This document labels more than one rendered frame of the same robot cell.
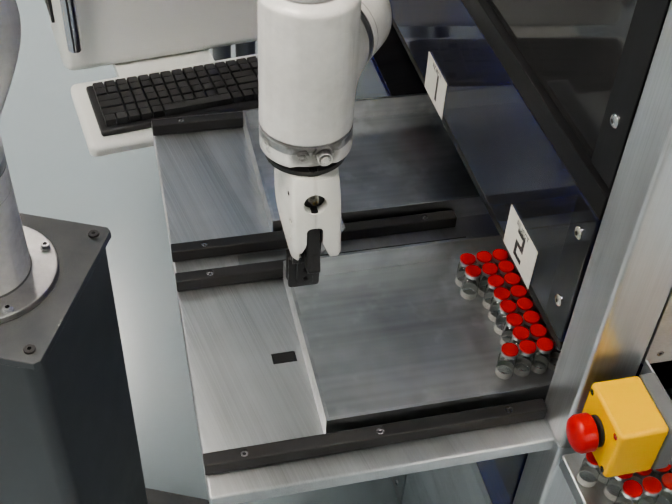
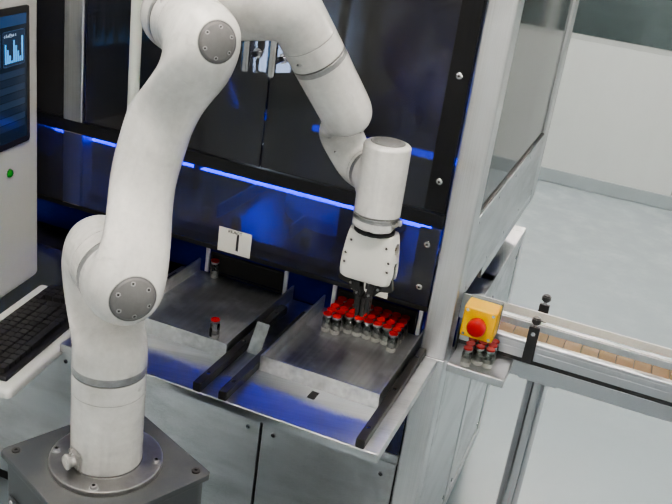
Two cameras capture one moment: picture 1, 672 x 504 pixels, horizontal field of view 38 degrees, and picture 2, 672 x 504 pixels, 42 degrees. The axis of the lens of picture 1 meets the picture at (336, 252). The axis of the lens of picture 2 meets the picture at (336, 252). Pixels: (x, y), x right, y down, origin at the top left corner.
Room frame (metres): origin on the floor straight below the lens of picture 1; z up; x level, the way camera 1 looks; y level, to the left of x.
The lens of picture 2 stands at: (-0.07, 1.29, 1.83)
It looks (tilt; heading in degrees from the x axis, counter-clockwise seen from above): 23 degrees down; 304
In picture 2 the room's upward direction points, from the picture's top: 8 degrees clockwise
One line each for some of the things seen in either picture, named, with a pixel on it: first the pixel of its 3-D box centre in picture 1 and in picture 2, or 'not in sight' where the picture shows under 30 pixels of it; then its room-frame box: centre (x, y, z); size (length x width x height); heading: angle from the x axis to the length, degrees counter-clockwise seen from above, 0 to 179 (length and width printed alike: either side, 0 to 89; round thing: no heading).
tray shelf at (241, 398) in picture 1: (349, 255); (263, 348); (0.97, -0.02, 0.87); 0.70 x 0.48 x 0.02; 15
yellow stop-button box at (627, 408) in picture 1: (628, 425); (481, 318); (0.61, -0.31, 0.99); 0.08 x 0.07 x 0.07; 105
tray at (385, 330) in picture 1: (435, 324); (348, 346); (0.82, -0.13, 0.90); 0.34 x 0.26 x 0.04; 105
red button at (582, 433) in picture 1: (587, 432); (476, 326); (0.60, -0.27, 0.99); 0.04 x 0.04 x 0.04; 15
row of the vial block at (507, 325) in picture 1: (502, 311); (362, 327); (0.84, -0.22, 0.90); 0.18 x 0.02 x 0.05; 15
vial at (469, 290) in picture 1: (470, 282); (335, 324); (0.89, -0.18, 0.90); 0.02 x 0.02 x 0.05
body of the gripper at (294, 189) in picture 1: (304, 185); (370, 251); (0.70, 0.03, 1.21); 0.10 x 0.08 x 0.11; 15
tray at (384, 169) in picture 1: (369, 159); (211, 303); (1.15, -0.04, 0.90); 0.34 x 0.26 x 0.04; 105
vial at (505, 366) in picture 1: (506, 361); (392, 341); (0.76, -0.21, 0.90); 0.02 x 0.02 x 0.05
